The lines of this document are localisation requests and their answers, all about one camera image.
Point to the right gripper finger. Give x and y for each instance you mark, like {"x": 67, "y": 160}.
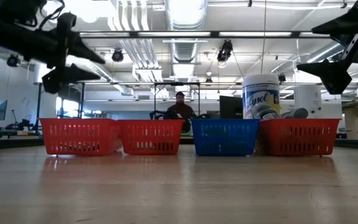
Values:
{"x": 343, "y": 23}
{"x": 334, "y": 74}

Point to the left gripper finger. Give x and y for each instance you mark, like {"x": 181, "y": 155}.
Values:
{"x": 61, "y": 77}
{"x": 79, "y": 49}

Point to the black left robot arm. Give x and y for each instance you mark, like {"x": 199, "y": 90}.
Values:
{"x": 11, "y": 37}

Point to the black ceiling spotlight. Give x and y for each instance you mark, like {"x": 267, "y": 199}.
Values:
{"x": 12, "y": 60}
{"x": 117, "y": 56}

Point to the white cylindrical tank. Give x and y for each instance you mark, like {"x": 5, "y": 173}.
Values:
{"x": 308, "y": 102}

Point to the red plastic basket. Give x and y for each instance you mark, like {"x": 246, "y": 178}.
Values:
{"x": 297, "y": 137}
{"x": 79, "y": 137}
{"x": 151, "y": 137}

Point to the Lysol wipes canister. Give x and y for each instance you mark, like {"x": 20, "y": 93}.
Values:
{"x": 259, "y": 93}

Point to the black monitor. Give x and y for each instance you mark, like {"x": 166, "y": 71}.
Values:
{"x": 230, "y": 107}

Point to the person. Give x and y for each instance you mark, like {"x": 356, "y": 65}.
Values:
{"x": 181, "y": 109}

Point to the blue plastic basket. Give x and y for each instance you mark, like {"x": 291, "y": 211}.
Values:
{"x": 225, "y": 137}

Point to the black aluminium table frame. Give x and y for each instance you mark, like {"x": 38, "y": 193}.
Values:
{"x": 11, "y": 143}

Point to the black hanging camera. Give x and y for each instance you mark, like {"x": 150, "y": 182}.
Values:
{"x": 225, "y": 51}

